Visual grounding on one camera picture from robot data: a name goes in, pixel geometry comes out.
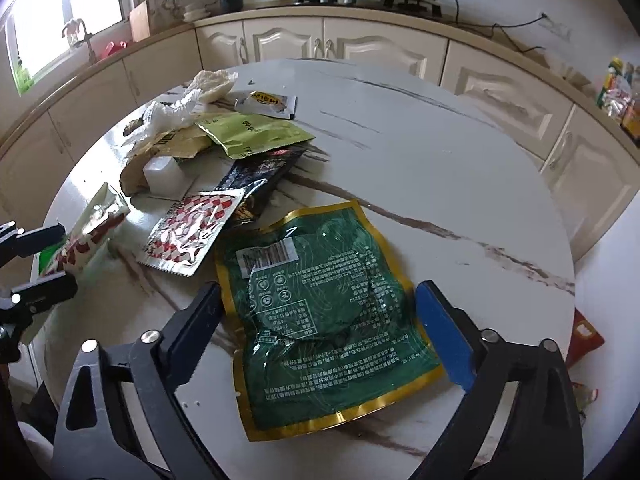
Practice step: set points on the golden soup packet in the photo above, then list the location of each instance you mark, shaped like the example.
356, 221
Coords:
135, 170

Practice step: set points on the red item on counter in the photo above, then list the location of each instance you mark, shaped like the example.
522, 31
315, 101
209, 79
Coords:
112, 50

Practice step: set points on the white yellow sachet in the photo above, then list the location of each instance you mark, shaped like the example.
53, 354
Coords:
265, 102

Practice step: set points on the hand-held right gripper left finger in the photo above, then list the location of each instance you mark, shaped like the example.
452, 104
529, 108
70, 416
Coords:
200, 310

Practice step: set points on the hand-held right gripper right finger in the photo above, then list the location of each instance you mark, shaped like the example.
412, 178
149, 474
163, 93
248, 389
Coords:
445, 335

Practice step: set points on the light green packet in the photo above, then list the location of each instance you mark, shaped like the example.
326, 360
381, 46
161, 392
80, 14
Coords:
250, 135

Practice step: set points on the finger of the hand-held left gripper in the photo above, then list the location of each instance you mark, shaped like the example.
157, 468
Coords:
37, 239
47, 291

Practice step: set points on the red white checkered packet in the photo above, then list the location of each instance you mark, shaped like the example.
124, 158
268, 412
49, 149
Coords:
190, 235

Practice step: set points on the white wall socket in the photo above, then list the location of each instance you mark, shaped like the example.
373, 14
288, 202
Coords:
556, 25

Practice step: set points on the crumpled white plastic bag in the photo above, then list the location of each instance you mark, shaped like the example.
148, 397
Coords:
165, 117

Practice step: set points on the red bag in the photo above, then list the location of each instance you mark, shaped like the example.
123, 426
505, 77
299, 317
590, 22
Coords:
585, 337

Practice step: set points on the colourful snack packets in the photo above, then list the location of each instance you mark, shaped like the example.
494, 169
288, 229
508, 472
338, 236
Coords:
620, 95

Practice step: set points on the gas stove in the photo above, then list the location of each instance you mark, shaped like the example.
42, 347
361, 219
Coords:
410, 4

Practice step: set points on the wooden cutting board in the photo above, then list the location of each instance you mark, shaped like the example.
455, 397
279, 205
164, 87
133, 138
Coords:
140, 22

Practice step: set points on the cream kitchen cabinet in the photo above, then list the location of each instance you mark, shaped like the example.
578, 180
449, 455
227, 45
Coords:
390, 50

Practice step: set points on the red white wrapper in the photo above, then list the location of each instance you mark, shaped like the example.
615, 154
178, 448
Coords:
85, 240

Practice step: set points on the window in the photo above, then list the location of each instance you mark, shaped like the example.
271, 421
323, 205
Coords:
65, 10

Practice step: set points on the white block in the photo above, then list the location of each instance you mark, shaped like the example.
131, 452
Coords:
162, 175

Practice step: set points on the metal faucet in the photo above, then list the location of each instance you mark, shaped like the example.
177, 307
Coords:
77, 32

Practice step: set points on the black steak sauce packet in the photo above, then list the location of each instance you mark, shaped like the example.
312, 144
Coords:
260, 175

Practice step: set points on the stack of white bowls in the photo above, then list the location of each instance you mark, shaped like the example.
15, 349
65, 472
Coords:
197, 11

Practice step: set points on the green foil pouch gold edge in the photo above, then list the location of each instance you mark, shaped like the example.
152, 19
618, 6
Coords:
320, 320

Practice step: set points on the green plant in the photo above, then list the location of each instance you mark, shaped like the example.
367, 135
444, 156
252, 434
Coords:
24, 77

